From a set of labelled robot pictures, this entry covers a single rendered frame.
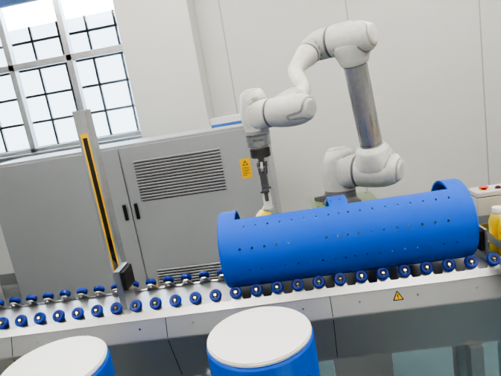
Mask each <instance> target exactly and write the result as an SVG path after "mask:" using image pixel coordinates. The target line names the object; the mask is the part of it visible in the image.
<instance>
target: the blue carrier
mask: <svg viewBox="0 0 501 376"><path fill-rule="evenodd" d="M325 205H326V207H318V208H312V209H308V210H298V211H292V212H287V213H277V214H271V215H266V216H257V217H251V218H246V219H240V216H239V213H238V211H237V210H234V211H228V212H223V213H220V214H219V215H218V221H217V239H218V253H219V258H220V263H221V270H222V273H223V276H224V280H225V282H226V284H227V286H228V287H229V288H232V287H234V286H238V287H243V286H252V285H253V284H255V283H258V284H265V283H273V282H274V281H280V282H282V281H293V280H294V279H295V278H300V279H304V278H313V277H315V276H317V275H320V276H327V275H335V274H336V273H339V272H340V273H343V274H344V273H350V272H357V271H358V270H364V271H367V270H373V269H378V268H380V267H386V268H390V267H395V266H400V265H402V264H406V265H412V264H419V263H422V262H424V261H428V262H435V261H441V260H444V259H447V258H450V259H458V258H463V257H466V256H469V255H471V256H473V255H474V254H475V252H476V250H477V248H478V245H479V220H478V216H477V212H476V207H475V204H474V202H473V198H472V196H471V194H470V192H469V190H468V189H467V187H466V186H465V185H464V184H463V183H462V182H461V181H460V180H459V179H456V178H452V179H446V180H441V181H436V182H435V183H434V184H433V185H432V188H431V192H421V193H415V194H410V195H401V196H395V197H390V198H380V199H374V200H369V201H360V202H354V203H348V202H347V199H346V197H345V195H335V196H330V197H326V199H325ZM397 205H398V206H397ZM447 220H449V221H447ZM435 222H436V223H435ZM267 224H268V225H267ZM421 224H423V225H421ZM409 225H410V227H409ZM396 227H397V229H396ZM357 232H359V234H357ZM347 234H348V236H347ZM337 235H338V236H337ZM325 237H327V238H326V239H325ZM288 242H289V244H288ZM276 244H277V245H276ZM263 246H265V247H263ZM251 247H253V248H251ZM239 249H241V251H240V250H239Z"/></svg>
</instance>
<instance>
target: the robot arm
mask: <svg viewBox="0 0 501 376"><path fill-rule="evenodd" d="M377 42H378V31H377V29H376V26H375V24H374V23H372V22H369V21H367V20H362V19H354V20H349V21H345V22H339V23H336V24H334V25H331V26H328V27H325V28H319V29H317V30H314V31H313V32H312V33H310V34H309V35H308V36H307V37H306V38H305V39H304V40H303V41H302V43H301V44H300V46H299V47H298V49H297V51H296V53H295V55H294V57H293V59H292V61H291V63H290V64H289V67H288V76H289V79H290V80H291V82H292V83H293V85H294V87H291V88H288V89H287V90H286V91H284V92H282V93H280V94H278V95H277V96H276V97H274V98H266V95H265V93H264V92H263V91H262V89H261V88H251V89H248V90H245V91H244V92H242V93H241V95H240V102H239V107H240V116H241V121H242V126H243V128H244V129H245V136H246V140H247V143H248V148H251V149H250V156H251V158H252V159H258V163H256V165H257V168H258V172H259V176H260V180H261V186H262V191H261V193H262V197H263V203H264V208H265V210H272V209H273V208H272V200H271V191H270V189H271V187H270V186H269V183H268V162H267V161H265V157H269V156H271V150H270V147H269V146H268V145H270V144H271V137H270V131H269V128H272V127H279V128H284V127H292V126H297V125H302V124H304V123H306V122H308V121H310V120H311V119H312V118H313V117H314V116H315V113H316V109H317V107H316V103H315V100H314V98H313V97H311V96H310V92H311V87H310V83H309V81H308V79H307V78H306V76H305V74H304V73H303V72H304V71H305V70H306V69H308V68H309V67H310V66H312V65H314V64H315V63H316V62H318V61H319V60H325V59H329V58H333V57H335V58H336V60H337V61H338V63H339V65H340V66H341V67H342V68H344V74H345V78H346V82H347V88H348V92H349V96H350V102H351V106H352V110H353V116H354V120H355V123H356V130H357V134H358V138H359V144H360V146H359V147H358V148H357V150H356V154H354V153H353V150H352V149H351V148H349V147H347V146H345V145H343V146H339V147H334V148H329V149H328V150H327V152H326V154H325V155H324V161H323V181H324V191H325V193H324V194H323V195H319V196H315V201H318V202H323V203H324V206H326V205H325V199H326V197H330V196H335V195H345V197H346V199H347V202H348V203H354V202H360V201H362V200H361V199H360V198H358V196H357V194H356V187H387V186H391V185H393V184H395V183H396V182H398V181H400V180H401V179H402V178H403V176H404V172H405V163H404V162H403V159H402V157H401V156H400V155H398V154H394V153H393V151H392V150H391V148H390V146H389V144H388V143H386V142H385V141H383V140H382V137H381V133H380V128H379V121H378V117H377V113H376V105H375V101H374V93H373V89H372V84H371V77H370V73H369V69H368V63H367V62H368V60H369V57H370V53H371V51H372V50H373V49H374V48H375V46H376V45H377Z"/></svg>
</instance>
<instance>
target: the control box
mask: <svg viewBox="0 0 501 376"><path fill-rule="evenodd" d="M496 185H500V186H501V184H493V185H488V188H486V189H480V188H479V187H473V188H467V189H468V190H469V192H470V194H471V196H472V198H473V202H474V204H475V207H476V212H477V216H487V215H491V212H492V207H493V206H496V205H499V206H501V188H495V186H496Z"/></svg>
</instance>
